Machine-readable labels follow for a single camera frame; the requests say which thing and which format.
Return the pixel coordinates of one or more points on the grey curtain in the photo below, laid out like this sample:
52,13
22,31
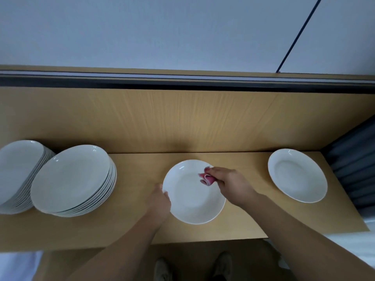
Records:
354,166

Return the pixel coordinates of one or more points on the person's left forearm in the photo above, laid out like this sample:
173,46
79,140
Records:
117,254

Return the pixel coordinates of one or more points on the white bed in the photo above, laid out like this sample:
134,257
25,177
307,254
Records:
20,266

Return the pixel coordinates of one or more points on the white glossy round plate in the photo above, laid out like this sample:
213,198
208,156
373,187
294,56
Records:
297,175
190,202

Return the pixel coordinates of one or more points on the pile of white round plates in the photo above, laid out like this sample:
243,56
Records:
69,177

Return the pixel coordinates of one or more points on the pile of white oblong plates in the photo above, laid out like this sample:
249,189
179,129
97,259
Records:
17,169

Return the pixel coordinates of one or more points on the black wall rail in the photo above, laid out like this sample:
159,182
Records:
176,82

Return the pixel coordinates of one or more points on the pink cleaning cloth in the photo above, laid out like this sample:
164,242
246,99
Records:
207,179

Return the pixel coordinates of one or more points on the person's right hand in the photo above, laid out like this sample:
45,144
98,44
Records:
234,185

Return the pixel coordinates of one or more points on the person's right forearm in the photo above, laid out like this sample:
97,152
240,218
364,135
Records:
316,243

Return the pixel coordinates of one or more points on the person's left hand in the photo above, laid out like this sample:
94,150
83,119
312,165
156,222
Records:
158,205

